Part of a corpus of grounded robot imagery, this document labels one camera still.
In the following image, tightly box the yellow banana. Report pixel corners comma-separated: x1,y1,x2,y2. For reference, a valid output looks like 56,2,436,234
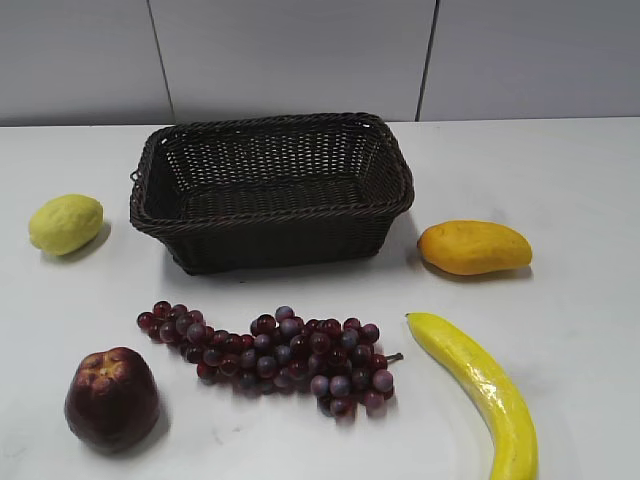
406,312,539,479

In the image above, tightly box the dark woven wicker basket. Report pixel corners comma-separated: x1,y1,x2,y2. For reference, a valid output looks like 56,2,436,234
130,112,415,275

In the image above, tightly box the red purple grape bunch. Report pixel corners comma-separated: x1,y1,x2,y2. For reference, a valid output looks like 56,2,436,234
136,300,404,419

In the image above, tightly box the orange yellow mango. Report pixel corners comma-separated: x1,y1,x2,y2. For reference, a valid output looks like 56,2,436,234
417,220,533,276

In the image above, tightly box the yellow green lemon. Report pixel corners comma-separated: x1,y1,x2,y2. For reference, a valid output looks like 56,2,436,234
28,194,104,256

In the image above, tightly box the dark red apple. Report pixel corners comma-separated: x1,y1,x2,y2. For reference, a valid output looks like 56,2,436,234
64,347,160,453

